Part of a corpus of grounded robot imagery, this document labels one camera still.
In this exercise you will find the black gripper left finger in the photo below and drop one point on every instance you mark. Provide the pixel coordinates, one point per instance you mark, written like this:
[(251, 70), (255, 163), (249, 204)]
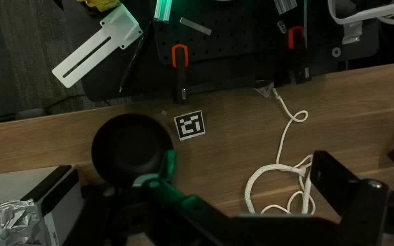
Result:
[(170, 196)]

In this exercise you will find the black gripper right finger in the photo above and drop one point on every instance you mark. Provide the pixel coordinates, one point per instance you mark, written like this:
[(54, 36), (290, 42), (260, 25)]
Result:
[(361, 206)]

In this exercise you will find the grey metal appliance box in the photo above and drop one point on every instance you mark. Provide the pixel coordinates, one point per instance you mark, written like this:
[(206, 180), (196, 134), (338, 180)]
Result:
[(6, 186)]

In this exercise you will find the black frying pan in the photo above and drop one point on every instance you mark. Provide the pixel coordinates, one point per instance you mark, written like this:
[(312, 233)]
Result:
[(129, 145)]

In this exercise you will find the black white fiducial tag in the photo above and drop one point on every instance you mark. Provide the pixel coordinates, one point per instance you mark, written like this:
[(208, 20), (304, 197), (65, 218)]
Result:
[(190, 125)]

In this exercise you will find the thin black rod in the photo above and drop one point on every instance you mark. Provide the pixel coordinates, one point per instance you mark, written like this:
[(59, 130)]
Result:
[(133, 62)]

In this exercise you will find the crumpled clear plastic wrapper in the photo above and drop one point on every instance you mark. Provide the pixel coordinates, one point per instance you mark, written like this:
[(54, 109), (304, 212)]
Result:
[(17, 219)]

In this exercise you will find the black pegboard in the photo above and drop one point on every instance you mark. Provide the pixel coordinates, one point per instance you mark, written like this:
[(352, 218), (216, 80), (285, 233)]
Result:
[(233, 50)]

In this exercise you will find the grey flat strip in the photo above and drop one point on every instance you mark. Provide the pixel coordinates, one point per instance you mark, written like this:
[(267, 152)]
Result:
[(195, 27)]

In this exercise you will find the green plastic part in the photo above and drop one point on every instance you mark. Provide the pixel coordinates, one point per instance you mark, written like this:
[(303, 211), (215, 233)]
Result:
[(163, 9)]

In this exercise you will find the yellow object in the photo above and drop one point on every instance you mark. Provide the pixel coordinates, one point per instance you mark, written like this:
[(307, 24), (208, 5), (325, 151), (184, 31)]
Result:
[(99, 3)]

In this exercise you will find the white slotted plastic bracket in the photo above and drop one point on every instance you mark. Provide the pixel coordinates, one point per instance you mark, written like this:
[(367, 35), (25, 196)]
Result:
[(106, 42)]

